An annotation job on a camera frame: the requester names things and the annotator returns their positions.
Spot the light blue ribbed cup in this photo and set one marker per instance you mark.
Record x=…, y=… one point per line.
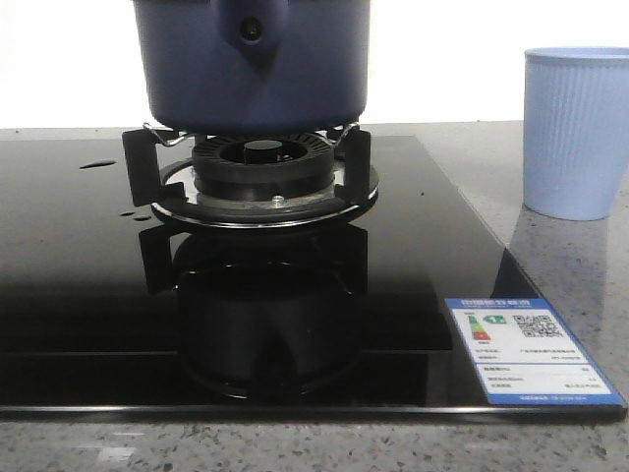
x=575, y=130

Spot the black pot support grate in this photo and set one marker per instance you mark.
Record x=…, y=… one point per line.
x=172, y=193

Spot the dark blue cooking pot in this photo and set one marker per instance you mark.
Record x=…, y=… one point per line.
x=254, y=67

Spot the black gas burner head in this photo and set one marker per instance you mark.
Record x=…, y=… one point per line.
x=257, y=169

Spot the black glass gas cooktop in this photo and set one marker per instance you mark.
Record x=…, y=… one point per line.
x=107, y=313

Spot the blue energy label sticker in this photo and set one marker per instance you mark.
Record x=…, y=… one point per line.
x=524, y=355

